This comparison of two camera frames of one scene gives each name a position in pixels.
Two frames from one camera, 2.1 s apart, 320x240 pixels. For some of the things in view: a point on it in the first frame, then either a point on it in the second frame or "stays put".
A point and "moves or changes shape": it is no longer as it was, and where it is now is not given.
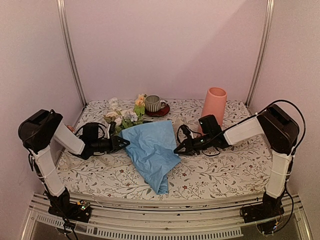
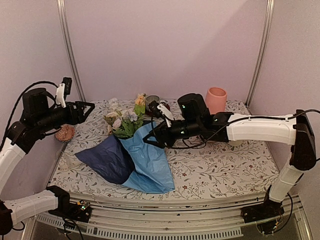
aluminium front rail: [169, 219] stays put
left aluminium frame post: [62, 11] stays put
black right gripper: [188, 144] to [158, 133]
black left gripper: [116, 141] to [74, 119]
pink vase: [215, 104] stays put
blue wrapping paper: [154, 147] moves or changes shape
